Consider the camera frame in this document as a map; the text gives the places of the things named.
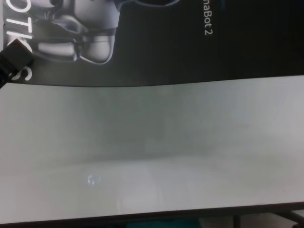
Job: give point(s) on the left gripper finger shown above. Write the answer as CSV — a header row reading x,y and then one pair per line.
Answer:
x,y
14,59

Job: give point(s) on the black robot poster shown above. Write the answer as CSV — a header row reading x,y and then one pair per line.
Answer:
x,y
166,47

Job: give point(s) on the black metal table leg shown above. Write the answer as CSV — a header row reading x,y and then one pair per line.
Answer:
x,y
236,222

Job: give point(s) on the black table brace bar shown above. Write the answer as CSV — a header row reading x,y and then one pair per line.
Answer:
x,y
286,217

